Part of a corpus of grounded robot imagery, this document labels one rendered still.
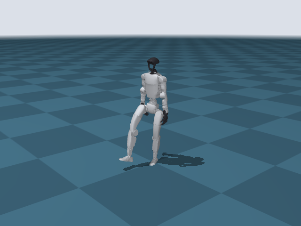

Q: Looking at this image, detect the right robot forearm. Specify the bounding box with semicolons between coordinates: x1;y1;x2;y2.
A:
140;92;146;104

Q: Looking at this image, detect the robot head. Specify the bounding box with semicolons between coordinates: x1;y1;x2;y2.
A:
147;57;159;74

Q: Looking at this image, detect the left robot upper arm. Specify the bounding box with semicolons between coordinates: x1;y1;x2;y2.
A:
158;75;167;98

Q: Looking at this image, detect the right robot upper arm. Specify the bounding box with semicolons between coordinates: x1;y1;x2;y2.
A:
140;73;146;93

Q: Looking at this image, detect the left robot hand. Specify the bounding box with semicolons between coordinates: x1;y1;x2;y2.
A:
161;110;168;125

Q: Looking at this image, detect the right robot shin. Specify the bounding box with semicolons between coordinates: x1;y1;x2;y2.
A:
127;131;136;158

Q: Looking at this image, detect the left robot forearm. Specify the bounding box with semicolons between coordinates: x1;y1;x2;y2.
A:
162;93;168;113

